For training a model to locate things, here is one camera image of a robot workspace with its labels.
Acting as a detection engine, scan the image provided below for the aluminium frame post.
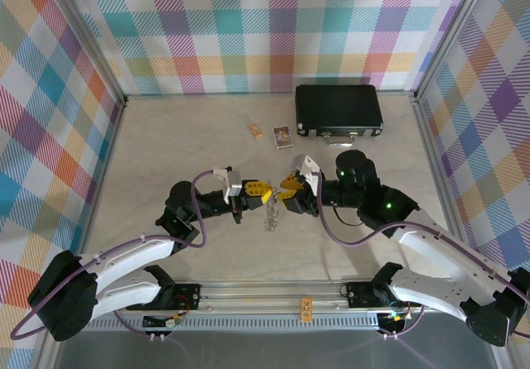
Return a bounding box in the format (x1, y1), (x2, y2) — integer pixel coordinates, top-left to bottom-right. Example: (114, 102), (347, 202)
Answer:
(412, 0), (496, 103)
(43, 0), (128, 109)

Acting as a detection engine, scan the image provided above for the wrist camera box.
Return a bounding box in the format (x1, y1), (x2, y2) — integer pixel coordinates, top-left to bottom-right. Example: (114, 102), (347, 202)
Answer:
(289, 152), (322, 199)
(212, 165), (244, 205)

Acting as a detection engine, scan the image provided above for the small black circuit board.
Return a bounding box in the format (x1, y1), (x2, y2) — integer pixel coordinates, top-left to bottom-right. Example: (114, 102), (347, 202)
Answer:
(378, 310), (409, 333)
(142, 313), (184, 331)

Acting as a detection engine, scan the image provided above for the grey metal sheet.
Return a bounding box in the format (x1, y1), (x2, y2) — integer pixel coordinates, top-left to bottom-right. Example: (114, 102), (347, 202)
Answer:
(53, 309), (504, 369)

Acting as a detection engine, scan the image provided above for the black briefcase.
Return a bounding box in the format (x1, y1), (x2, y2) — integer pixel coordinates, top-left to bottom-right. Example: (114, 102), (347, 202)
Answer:
(294, 84), (385, 149)

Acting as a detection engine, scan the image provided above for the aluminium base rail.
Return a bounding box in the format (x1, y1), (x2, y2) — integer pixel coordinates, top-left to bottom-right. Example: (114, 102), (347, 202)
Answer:
(84, 280), (504, 332)

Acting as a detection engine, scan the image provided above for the small picture card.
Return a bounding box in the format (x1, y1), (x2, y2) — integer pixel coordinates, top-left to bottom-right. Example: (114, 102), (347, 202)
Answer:
(272, 125), (295, 151)

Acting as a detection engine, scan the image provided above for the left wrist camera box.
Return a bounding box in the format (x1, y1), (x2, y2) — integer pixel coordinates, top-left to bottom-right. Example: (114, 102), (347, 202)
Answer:
(212, 165), (244, 205)

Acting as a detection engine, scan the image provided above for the clear plastic bag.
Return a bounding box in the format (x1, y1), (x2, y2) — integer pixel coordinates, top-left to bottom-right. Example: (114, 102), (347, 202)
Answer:
(263, 201), (281, 233)

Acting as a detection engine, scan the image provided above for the aluminium side rail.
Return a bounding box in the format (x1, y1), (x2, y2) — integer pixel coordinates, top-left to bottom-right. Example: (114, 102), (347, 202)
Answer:
(75, 98), (128, 265)
(412, 95), (477, 271)

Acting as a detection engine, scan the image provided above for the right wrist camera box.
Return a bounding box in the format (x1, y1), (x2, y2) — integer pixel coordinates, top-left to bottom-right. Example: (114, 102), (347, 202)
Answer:
(289, 152), (322, 199)

